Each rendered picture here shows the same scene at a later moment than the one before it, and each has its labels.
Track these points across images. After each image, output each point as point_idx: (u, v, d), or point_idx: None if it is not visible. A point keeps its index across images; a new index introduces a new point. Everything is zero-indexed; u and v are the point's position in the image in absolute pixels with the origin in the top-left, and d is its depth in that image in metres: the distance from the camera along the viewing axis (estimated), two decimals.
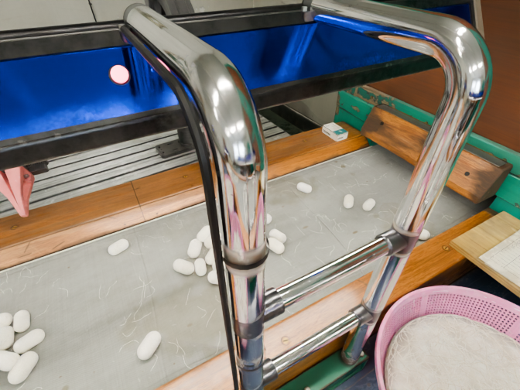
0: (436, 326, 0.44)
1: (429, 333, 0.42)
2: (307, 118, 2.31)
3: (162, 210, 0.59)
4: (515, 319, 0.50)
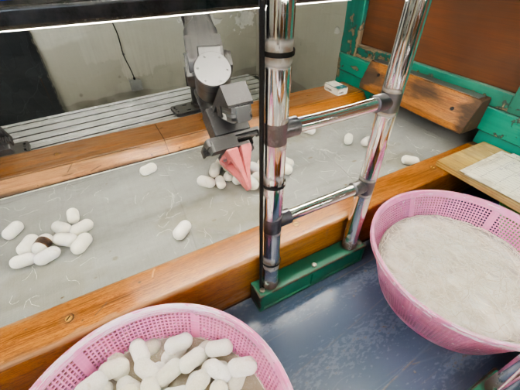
0: (422, 223, 0.52)
1: (416, 226, 0.50)
2: None
3: (184, 145, 0.67)
4: None
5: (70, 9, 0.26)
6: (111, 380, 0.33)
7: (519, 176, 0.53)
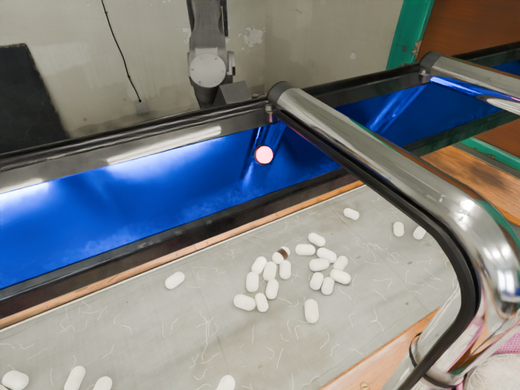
0: (508, 366, 0.43)
1: (503, 374, 0.42)
2: None
3: (213, 240, 0.59)
4: None
5: (112, 265, 0.17)
6: None
7: None
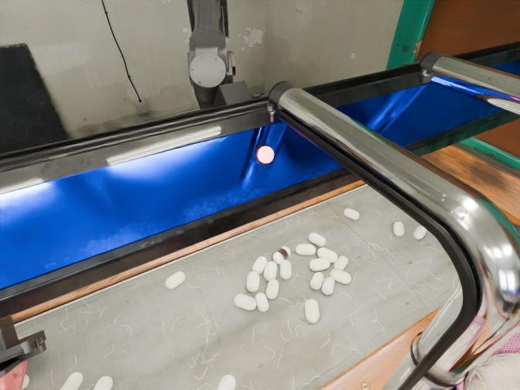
0: (508, 366, 0.43)
1: (503, 374, 0.42)
2: None
3: (213, 239, 0.59)
4: None
5: (114, 265, 0.17)
6: None
7: None
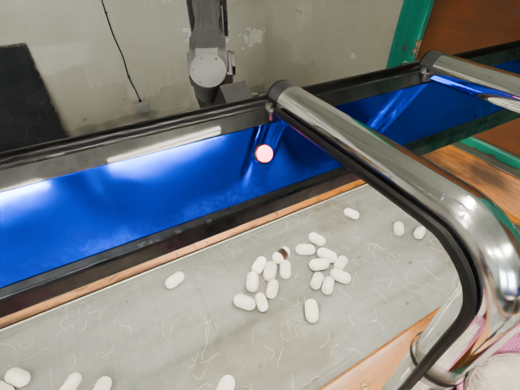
0: (508, 366, 0.43)
1: (503, 374, 0.42)
2: None
3: (213, 239, 0.59)
4: None
5: (112, 265, 0.17)
6: None
7: None
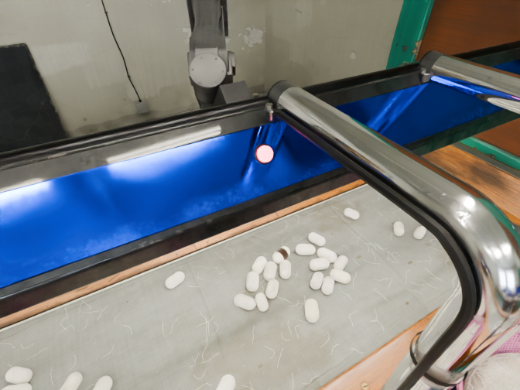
0: (508, 366, 0.43)
1: (503, 374, 0.42)
2: None
3: (213, 239, 0.59)
4: None
5: (113, 264, 0.17)
6: None
7: None
